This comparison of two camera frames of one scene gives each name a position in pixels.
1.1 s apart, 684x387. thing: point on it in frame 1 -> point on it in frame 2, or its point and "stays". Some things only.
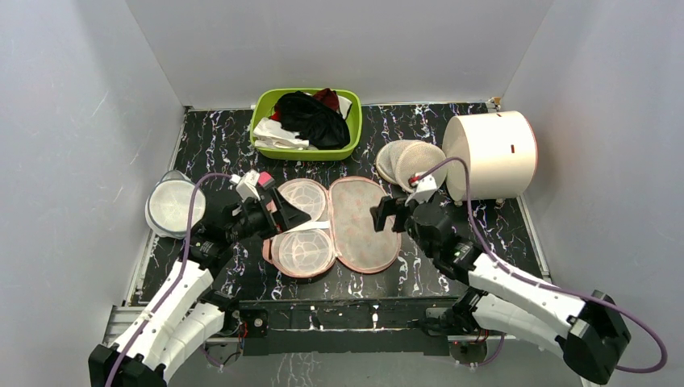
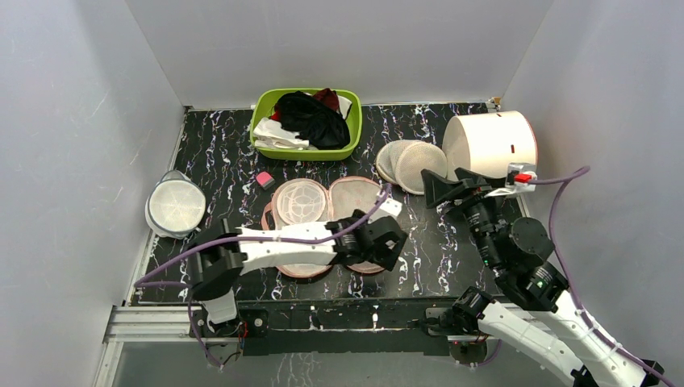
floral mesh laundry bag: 340,227 stays
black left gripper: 285,218 -> 385,259
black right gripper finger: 387,207 -> 439,191
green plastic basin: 264,104 stays
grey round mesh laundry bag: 168,204 stays
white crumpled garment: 269,133 stays
